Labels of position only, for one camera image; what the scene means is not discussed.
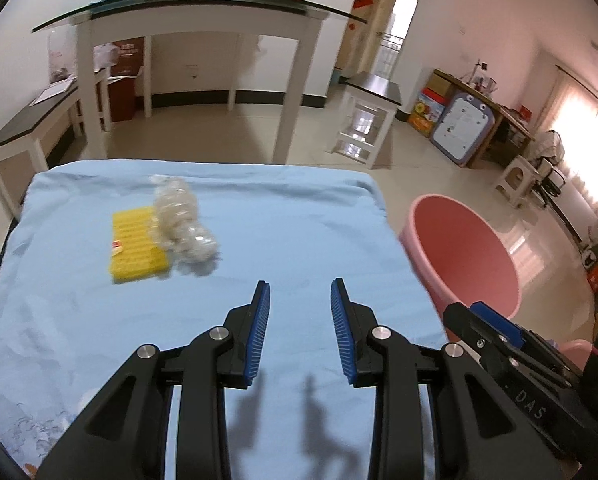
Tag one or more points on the chair with clothes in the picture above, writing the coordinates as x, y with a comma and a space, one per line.
549, 152

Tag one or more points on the white glass-top table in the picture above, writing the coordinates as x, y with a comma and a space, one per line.
204, 15

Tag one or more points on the clear plastic bag with items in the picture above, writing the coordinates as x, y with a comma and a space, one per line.
61, 55

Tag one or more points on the light blue cloth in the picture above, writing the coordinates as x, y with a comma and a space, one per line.
279, 220

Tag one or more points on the yellow foam net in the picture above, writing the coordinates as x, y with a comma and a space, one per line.
134, 247

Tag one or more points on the dark red bin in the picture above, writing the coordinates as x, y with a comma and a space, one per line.
126, 90

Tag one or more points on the black-top white stool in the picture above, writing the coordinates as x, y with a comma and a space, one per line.
374, 85

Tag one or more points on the white plastic stool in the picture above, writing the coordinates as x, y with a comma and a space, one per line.
515, 177

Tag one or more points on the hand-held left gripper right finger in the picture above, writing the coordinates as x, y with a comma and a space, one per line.
340, 330

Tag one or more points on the clear crinkled plastic wrap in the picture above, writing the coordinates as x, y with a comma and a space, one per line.
184, 230

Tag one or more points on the white paper sheet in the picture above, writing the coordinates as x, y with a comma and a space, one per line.
54, 91

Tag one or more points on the black-top white bench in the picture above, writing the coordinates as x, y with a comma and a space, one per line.
24, 125

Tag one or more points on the white plastic bag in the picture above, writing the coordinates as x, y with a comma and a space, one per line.
105, 56

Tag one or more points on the light window curtain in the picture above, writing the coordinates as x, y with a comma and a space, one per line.
584, 130

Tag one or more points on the colourful fruit carton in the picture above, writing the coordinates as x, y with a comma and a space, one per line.
426, 112

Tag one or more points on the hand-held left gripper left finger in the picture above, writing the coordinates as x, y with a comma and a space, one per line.
259, 330

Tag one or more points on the wooden desk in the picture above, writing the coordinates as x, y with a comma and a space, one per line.
514, 127

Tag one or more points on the purple children's drawing board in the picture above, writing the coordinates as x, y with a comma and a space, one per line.
464, 127

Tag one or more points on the pink plastic basin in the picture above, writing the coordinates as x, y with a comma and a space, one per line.
459, 250

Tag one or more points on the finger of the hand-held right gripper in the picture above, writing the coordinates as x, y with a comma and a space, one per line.
494, 321
471, 332

